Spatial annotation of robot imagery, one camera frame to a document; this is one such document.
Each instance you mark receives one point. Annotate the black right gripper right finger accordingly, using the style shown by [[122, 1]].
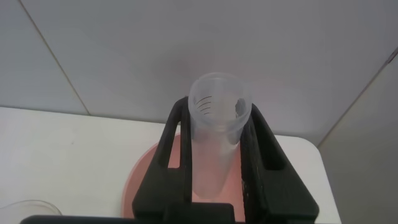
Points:
[[280, 199]]

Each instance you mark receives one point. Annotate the pink plastic bowl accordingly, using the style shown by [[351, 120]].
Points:
[[136, 186]]

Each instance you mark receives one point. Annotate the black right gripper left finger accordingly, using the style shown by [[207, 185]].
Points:
[[149, 193]]

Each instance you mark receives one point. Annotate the clear glass beaker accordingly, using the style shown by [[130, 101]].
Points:
[[28, 207]]

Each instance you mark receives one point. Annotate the red pigment test tube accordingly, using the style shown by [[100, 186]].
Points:
[[217, 149]]

